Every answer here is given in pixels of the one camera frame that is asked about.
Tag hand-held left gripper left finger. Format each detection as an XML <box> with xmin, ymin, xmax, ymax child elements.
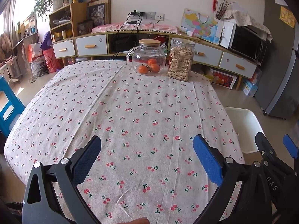
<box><xmin>22</xmin><ymin>135</ymin><xmax>102</xmax><ymax>224</ymax></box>

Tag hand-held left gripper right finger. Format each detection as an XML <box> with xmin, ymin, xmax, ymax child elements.
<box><xmin>193</xmin><ymin>134</ymin><xmax>274</xmax><ymax>224</ymax></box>

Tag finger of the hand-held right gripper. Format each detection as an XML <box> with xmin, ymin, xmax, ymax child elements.
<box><xmin>255</xmin><ymin>132</ymin><xmax>299</xmax><ymax>224</ymax></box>
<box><xmin>283</xmin><ymin>135</ymin><xmax>299</xmax><ymax>160</ymax></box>

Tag white plastic bin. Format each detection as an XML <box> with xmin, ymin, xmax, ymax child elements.
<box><xmin>224</xmin><ymin>107</ymin><xmax>267</xmax><ymax>154</ymax></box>

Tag person's left hand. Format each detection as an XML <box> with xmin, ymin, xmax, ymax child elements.
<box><xmin>126</xmin><ymin>217</ymin><xmax>150</xmax><ymax>224</ymax></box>

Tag blue white carton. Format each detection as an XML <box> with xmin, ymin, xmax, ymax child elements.
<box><xmin>242</xmin><ymin>77</ymin><xmax>258</xmax><ymax>98</ymax></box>

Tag cherry print tablecloth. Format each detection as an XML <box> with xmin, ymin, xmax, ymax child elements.
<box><xmin>3</xmin><ymin>59</ymin><xmax>246</xmax><ymax>224</ymax></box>

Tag grey refrigerator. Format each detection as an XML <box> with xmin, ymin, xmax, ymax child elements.
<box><xmin>253</xmin><ymin>0</ymin><xmax>299</xmax><ymax>119</ymax></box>

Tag clear plastic container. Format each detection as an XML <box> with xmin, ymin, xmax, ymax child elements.
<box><xmin>251</xmin><ymin>66</ymin><xmax>262</xmax><ymax>85</ymax></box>

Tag red white storage box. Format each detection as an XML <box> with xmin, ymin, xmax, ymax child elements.
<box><xmin>209</xmin><ymin>68</ymin><xmax>237</xmax><ymax>89</ymax></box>

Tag white drawer red sticker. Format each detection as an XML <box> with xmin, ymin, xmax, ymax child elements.
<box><xmin>219</xmin><ymin>51</ymin><xmax>257</xmax><ymax>79</ymax></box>

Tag clear jar of seeds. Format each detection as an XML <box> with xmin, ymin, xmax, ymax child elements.
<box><xmin>167</xmin><ymin>38</ymin><xmax>196</xmax><ymax>82</ymax></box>

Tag wide white cabinet drawer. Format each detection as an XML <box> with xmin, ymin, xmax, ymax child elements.
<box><xmin>193</xmin><ymin>43</ymin><xmax>222</xmax><ymax>64</ymax></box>

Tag red plastic bag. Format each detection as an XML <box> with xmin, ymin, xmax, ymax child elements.
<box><xmin>43</xmin><ymin>48</ymin><xmax>59</xmax><ymax>74</ymax></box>

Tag blue plastic stool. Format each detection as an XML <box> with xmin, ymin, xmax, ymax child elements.
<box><xmin>0</xmin><ymin>76</ymin><xmax>26</xmax><ymax>137</ymax></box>

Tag black microwave oven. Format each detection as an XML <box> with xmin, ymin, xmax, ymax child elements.
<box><xmin>229</xmin><ymin>24</ymin><xmax>269</xmax><ymax>66</ymax></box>

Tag small white cabinet drawer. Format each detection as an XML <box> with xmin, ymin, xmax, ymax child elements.
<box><xmin>53</xmin><ymin>40</ymin><xmax>76</xmax><ymax>59</ymax></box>

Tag white drawer round lock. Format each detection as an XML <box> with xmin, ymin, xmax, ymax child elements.
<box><xmin>75</xmin><ymin>35</ymin><xmax>108</xmax><ymax>57</ymax></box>

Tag glass teapot bamboo lid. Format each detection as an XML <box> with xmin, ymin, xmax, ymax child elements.
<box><xmin>126</xmin><ymin>39</ymin><xmax>167</xmax><ymax>75</ymax></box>

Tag white paper bag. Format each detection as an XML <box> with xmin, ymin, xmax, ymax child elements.
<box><xmin>218</xmin><ymin>20</ymin><xmax>237</xmax><ymax>49</ymax></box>

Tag yellow paper note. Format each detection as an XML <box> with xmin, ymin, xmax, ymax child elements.
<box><xmin>280</xmin><ymin>6</ymin><xmax>296</xmax><ymax>28</ymax></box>

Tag long wooden cabinet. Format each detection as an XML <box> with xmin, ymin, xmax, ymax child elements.
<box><xmin>48</xmin><ymin>2</ymin><xmax>263</xmax><ymax>91</ymax></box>

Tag dark wicker box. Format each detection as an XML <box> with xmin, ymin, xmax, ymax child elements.
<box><xmin>78</xmin><ymin>20</ymin><xmax>94</xmax><ymax>36</ymax></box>

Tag colourful map bag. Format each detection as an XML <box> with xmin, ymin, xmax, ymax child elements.
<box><xmin>179</xmin><ymin>8</ymin><xmax>226</xmax><ymax>45</ymax></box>

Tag floral dust cloth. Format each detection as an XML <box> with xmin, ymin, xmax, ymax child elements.
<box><xmin>223</xmin><ymin>9</ymin><xmax>273</xmax><ymax>43</ymax></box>

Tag pink lace cloth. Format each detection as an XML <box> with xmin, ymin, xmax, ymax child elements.
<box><xmin>91</xmin><ymin>21</ymin><xmax>179</xmax><ymax>34</ymax></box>

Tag wooden shelf unit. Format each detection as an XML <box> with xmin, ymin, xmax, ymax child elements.
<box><xmin>49</xmin><ymin>3</ymin><xmax>88</xmax><ymax>43</ymax></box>

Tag framed cat picture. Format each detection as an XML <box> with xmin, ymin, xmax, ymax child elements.
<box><xmin>86</xmin><ymin>3</ymin><xmax>109</xmax><ymax>28</ymax></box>

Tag bundle of dry twigs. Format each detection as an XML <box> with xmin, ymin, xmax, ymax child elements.
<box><xmin>214</xmin><ymin>1</ymin><xmax>236</xmax><ymax>20</ymax></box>

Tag black charger cable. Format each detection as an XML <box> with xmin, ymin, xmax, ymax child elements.
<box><xmin>112</xmin><ymin>14</ymin><xmax>143</xmax><ymax>59</ymax></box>

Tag white wall sockets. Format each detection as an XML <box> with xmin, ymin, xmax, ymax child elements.
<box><xmin>131</xmin><ymin>11</ymin><xmax>164</xmax><ymax>20</ymax></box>

